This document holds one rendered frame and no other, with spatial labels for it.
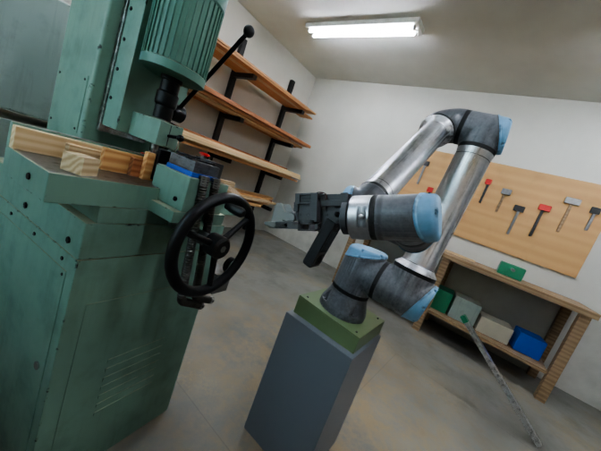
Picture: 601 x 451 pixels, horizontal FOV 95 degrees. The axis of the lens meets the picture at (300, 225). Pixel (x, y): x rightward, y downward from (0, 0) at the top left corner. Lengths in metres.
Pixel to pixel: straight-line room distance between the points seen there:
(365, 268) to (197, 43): 0.86
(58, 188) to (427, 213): 0.69
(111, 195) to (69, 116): 0.44
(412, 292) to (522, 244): 2.79
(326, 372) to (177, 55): 1.07
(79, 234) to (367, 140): 3.86
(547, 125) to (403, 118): 1.50
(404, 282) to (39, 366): 1.03
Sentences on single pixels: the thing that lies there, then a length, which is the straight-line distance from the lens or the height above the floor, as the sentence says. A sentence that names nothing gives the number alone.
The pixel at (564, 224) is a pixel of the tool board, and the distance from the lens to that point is 3.77.
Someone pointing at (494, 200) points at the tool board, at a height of 1.55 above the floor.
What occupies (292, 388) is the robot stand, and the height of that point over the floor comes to 0.31.
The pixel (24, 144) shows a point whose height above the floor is 0.91.
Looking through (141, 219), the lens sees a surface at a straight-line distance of 0.82.
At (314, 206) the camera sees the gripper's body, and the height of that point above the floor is 1.00.
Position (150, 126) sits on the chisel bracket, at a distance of 0.94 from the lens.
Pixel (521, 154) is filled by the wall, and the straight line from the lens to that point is 3.87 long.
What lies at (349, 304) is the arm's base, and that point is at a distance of 1.07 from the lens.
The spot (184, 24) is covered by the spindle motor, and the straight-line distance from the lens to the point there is 0.93.
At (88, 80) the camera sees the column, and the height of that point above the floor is 1.11.
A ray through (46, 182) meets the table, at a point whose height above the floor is 0.88.
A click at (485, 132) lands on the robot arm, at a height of 1.38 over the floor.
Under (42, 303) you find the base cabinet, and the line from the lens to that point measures 0.94.
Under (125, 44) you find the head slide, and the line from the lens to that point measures 1.07.
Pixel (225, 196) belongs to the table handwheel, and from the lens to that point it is 0.69.
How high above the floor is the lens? 1.04
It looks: 9 degrees down
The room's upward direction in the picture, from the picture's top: 20 degrees clockwise
